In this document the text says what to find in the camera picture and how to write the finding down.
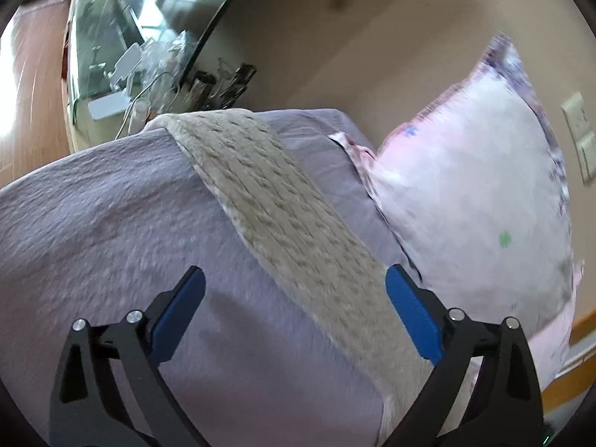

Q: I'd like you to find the beige cable-knit sweater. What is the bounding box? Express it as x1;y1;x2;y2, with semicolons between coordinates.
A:
147;109;431;441

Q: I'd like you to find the lavender bed sheet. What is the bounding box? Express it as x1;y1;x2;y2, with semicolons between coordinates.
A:
0;108;422;447

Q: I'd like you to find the left pink floral pillow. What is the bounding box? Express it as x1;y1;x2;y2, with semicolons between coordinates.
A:
332;34;582;386

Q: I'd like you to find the glass-top side table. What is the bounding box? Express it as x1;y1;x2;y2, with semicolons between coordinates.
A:
61;0;195;152

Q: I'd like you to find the white wall switch plate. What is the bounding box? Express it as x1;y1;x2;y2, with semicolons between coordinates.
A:
562;92;596;184

